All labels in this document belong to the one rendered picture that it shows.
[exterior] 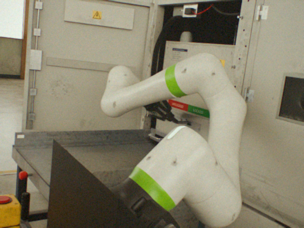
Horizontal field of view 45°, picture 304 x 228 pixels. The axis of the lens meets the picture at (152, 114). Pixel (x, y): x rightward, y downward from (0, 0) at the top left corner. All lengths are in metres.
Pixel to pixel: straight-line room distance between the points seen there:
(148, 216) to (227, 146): 0.38
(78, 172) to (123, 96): 0.69
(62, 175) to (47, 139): 0.93
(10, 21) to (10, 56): 1.08
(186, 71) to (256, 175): 0.48
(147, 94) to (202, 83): 0.23
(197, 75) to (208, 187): 0.42
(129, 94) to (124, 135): 0.59
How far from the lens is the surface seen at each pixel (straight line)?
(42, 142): 1.73
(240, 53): 1.47
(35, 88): 1.96
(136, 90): 1.32
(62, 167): 0.82
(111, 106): 1.41
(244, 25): 1.48
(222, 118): 1.15
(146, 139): 1.99
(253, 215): 1.44
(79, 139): 1.79
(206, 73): 1.15
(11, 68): 12.69
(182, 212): 1.51
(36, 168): 1.44
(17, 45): 12.69
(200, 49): 1.71
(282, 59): 1.32
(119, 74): 1.48
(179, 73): 1.19
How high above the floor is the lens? 1.32
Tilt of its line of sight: 9 degrees down
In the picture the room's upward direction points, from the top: 7 degrees clockwise
